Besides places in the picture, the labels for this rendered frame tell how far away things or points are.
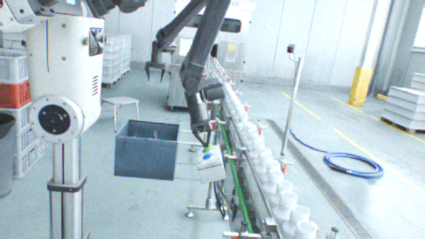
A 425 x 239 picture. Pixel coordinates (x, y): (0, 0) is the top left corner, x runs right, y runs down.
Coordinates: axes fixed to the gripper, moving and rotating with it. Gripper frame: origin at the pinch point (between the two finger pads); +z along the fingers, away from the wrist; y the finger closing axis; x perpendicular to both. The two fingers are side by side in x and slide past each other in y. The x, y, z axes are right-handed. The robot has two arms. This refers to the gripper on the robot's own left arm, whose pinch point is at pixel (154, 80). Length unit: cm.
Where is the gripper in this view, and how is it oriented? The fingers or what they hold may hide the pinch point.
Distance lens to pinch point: 169.8
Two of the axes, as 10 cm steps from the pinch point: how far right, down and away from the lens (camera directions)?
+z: -1.2, 9.5, 2.7
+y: -9.9, -1.0, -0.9
